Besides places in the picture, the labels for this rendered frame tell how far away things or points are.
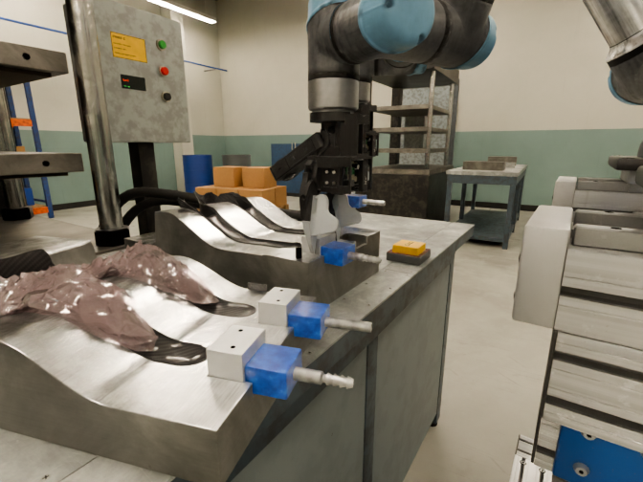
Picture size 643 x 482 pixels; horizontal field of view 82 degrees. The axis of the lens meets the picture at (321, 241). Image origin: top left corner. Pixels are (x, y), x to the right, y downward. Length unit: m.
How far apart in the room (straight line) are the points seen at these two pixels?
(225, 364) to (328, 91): 0.38
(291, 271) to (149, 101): 0.96
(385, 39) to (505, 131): 6.62
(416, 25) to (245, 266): 0.43
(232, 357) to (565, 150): 6.84
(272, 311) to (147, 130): 1.04
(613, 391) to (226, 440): 0.32
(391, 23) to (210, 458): 0.44
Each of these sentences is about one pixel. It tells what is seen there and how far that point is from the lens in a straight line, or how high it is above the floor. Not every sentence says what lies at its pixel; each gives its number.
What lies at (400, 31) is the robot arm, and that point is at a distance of 0.46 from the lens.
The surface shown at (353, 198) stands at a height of 0.94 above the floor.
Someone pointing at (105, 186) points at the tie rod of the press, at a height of 0.95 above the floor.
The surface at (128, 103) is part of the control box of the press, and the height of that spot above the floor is 1.19.
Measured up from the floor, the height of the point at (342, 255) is 0.89.
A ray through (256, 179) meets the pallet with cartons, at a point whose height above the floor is 0.58.
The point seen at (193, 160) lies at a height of 0.78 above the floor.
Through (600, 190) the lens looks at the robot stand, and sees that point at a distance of 0.87.
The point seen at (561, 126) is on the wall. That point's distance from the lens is 7.04.
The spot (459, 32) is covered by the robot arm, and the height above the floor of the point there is 1.20.
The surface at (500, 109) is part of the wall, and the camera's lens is 7.10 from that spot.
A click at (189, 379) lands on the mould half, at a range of 0.37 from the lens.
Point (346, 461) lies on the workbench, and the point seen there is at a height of 0.45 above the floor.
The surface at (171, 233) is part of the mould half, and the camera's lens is 0.78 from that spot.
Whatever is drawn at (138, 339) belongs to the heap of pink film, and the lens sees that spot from 0.43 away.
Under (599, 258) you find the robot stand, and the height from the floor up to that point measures 0.97.
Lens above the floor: 1.06
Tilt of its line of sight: 14 degrees down
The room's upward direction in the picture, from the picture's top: straight up
